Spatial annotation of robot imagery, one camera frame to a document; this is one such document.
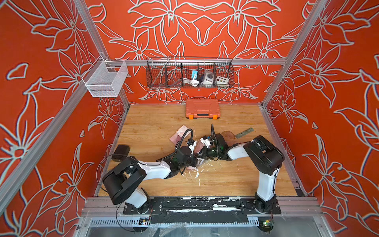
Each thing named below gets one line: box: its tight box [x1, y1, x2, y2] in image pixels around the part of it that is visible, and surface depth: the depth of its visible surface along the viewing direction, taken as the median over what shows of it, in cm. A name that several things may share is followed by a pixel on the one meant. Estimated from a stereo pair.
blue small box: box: [191, 70, 199, 80], surface depth 85 cm
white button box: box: [216, 75, 229, 85], surface depth 96 cm
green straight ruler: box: [235, 127, 255, 139], surface depth 105 cm
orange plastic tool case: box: [185, 98, 221, 120], surface depth 116 cm
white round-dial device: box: [202, 71, 215, 85], surface depth 93 cm
